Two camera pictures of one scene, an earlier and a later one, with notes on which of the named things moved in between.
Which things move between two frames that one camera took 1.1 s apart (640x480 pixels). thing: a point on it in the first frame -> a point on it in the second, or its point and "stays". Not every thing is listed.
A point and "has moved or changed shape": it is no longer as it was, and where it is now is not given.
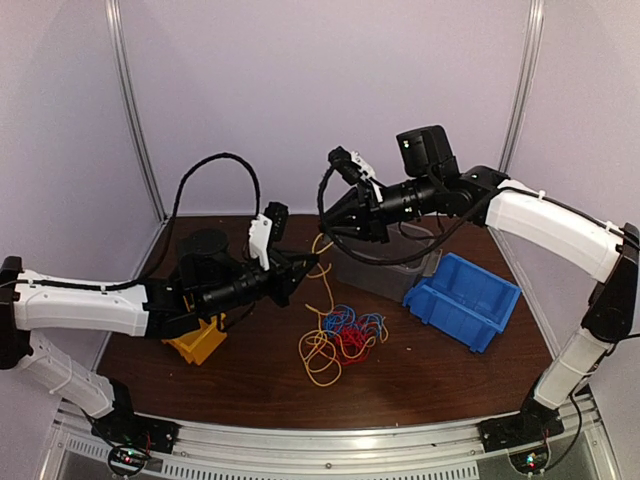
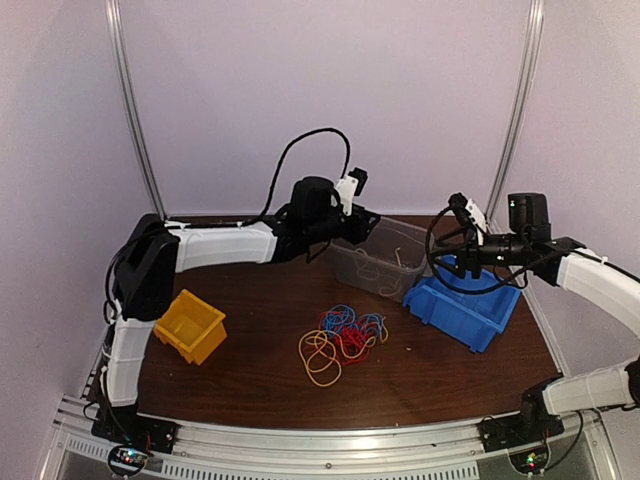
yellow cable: x=317 y=349 stays
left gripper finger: x=300 y=259 -> x=367 y=223
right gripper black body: x=376 y=224 -> x=473 y=262
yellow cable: x=316 y=253 has moved or changed shape
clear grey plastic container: x=392 y=281 stays
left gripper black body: x=281 y=270 -> x=348 y=234
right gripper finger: x=357 y=231 -> x=453 y=268
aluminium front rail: x=439 y=451 stays
